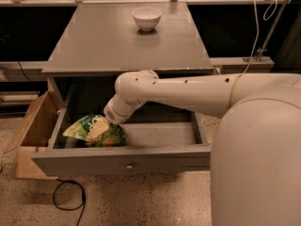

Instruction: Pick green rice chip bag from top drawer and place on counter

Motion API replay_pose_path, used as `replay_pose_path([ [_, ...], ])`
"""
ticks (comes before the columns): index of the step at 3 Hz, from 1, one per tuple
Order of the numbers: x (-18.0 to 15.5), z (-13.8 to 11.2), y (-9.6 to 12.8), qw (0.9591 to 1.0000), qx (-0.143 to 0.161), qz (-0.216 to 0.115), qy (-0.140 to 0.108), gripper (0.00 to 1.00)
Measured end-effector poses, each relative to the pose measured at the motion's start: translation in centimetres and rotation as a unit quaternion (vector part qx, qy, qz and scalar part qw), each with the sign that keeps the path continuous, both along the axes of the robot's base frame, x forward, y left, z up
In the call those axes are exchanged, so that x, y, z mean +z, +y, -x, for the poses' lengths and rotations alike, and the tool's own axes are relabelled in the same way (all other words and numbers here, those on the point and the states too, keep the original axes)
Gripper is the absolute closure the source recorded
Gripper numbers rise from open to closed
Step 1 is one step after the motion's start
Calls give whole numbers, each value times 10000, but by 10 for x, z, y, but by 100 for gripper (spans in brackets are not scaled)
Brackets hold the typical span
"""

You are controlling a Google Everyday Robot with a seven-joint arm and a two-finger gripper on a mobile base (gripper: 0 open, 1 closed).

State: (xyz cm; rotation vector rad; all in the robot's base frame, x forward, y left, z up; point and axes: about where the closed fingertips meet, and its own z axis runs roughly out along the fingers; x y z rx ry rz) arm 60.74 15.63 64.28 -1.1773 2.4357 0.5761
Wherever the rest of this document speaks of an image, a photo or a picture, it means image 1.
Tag grey open top drawer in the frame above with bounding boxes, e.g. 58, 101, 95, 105
32, 99, 211, 176

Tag grey wall shelf rail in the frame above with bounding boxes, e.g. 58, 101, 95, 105
211, 56, 274, 74

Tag black cable on floor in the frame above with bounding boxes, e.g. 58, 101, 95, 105
52, 178, 87, 226

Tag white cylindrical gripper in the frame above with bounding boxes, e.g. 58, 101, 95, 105
87, 94, 145, 139

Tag white ceramic bowl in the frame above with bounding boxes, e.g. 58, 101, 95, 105
132, 7, 162, 31

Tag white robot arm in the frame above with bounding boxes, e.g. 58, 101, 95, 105
104, 71, 301, 226

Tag grey cabinet with counter top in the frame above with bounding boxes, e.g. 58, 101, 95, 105
43, 3, 214, 114

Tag brown cardboard box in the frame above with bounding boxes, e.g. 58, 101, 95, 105
4, 92, 57, 180

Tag green rice chip bag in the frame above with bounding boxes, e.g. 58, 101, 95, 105
63, 114, 127, 147

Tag white hanging cable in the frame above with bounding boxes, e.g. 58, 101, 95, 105
241, 0, 278, 77

